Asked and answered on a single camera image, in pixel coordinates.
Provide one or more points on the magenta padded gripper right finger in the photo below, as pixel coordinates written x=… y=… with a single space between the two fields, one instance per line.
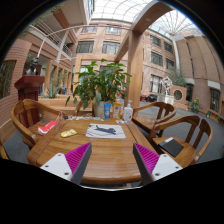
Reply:
x=153 y=166

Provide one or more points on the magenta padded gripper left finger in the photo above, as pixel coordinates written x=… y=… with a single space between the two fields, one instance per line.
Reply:
x=70 y=166

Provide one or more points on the black notebook on chair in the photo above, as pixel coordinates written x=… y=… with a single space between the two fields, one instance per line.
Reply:
x=171 y=146

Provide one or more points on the right front wooden armchair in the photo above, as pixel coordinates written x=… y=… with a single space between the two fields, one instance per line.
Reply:
x=192 y=132

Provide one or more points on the wooden armchair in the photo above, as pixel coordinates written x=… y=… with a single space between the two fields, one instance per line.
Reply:
x=26 y=118
x=147 y=116
x=192 y=132

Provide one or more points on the red and white packet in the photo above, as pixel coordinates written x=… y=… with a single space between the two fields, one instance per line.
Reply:
x=45 y=129

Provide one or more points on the right rear wooden armchair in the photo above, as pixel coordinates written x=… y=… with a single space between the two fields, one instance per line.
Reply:
x=147 y=116

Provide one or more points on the clear sanitizer pump bottle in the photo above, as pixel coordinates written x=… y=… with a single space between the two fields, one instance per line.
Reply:
x=128 y=112

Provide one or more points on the yellow bottle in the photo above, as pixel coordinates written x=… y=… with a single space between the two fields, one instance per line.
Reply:
x=116 y=110

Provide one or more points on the blue tube container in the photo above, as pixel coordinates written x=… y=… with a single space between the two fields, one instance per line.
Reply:
x=107 y=107

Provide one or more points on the left wooden armchair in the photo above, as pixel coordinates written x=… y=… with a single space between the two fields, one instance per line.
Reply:
x=26 y=118

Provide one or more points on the green potted plant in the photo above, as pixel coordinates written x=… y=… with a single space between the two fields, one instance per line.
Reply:
x=94 y=86

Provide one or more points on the white sculpture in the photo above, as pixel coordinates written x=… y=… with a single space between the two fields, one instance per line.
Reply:
x=166 y=96

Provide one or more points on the dark bust statue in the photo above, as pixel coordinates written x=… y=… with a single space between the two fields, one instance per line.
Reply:
x=32 y=67

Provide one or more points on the red wooden pedestal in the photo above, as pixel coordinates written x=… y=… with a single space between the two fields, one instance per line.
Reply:
x=28 y=86

